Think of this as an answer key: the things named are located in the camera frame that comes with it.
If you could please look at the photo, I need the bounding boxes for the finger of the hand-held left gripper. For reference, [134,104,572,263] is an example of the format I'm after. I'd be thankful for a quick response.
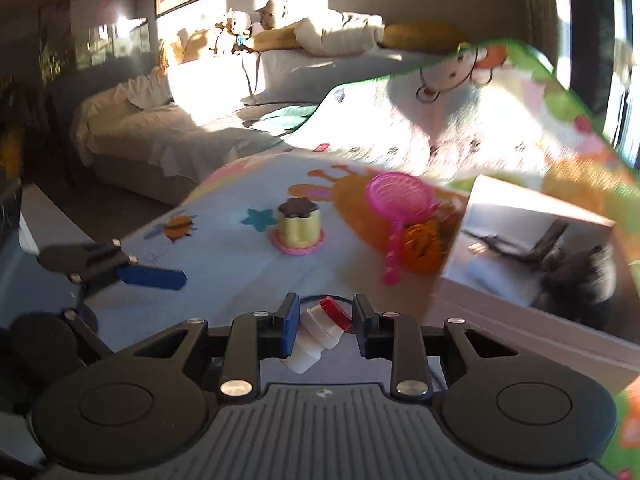
[37,241,187,292]
[62,309,115,361]

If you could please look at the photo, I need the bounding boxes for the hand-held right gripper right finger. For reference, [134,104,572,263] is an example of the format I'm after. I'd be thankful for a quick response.
[352,294,531,401]

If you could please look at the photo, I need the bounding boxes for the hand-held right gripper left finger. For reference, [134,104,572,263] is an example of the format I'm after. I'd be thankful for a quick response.
[125,292,301,402]

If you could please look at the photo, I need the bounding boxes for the white bottle with red cap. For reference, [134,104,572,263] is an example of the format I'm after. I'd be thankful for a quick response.
[280,297,353,375]

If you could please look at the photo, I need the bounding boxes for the orange pumpkin toy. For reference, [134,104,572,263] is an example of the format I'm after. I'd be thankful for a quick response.
[400,222,446,275]

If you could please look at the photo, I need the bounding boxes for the yellow pudding toy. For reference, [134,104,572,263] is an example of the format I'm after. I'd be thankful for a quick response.
[270,197,326,256]

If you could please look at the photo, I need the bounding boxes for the pink cardboard box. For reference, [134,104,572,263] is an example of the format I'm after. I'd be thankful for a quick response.
[425,175,640,396]

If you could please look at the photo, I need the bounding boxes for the pink toy strainer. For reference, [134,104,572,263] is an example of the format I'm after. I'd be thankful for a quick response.
[365,171,441,286]

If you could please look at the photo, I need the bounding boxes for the dark brown plush toy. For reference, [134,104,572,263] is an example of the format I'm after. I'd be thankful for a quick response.
[532,242,618,331]

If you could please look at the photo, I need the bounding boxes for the printed cartoon play mat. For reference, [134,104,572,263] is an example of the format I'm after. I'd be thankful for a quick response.
[112,40,640,480]

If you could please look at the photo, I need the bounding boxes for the white covered sofa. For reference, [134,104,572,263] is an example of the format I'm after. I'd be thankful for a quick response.
[52,10,451,206]

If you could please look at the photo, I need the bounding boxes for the cream throw pillow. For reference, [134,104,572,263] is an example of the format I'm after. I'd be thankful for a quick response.
[175,27,216,65]

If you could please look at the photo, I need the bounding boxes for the glass display cabinet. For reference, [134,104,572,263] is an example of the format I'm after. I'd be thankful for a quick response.
[40,0,151,76]

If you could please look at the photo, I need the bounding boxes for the plush bear dolls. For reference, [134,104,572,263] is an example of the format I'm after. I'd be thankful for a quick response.
[207,10,253,57]

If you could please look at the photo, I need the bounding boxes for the yellow bolster pillow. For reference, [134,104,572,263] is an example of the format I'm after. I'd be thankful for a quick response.
[250,25,303,53]

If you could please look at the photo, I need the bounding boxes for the pale plush sheep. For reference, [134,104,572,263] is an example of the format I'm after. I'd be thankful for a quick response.
[255,0,291,31]

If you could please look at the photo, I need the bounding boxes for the white pillow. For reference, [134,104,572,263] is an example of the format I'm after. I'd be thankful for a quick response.
[295,10,386,56]

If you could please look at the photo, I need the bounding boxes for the yellow cushion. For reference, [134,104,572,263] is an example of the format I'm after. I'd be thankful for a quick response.
[382,22,468,53]

